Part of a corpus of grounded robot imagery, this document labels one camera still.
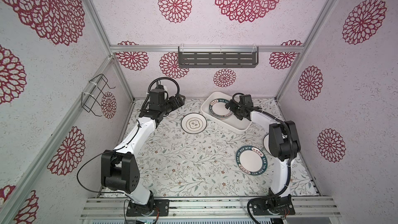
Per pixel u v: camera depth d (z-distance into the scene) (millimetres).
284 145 554
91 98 747
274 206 655
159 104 644
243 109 802
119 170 443
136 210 700
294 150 555
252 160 876
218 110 1099
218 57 966
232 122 1058
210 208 761
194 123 1060
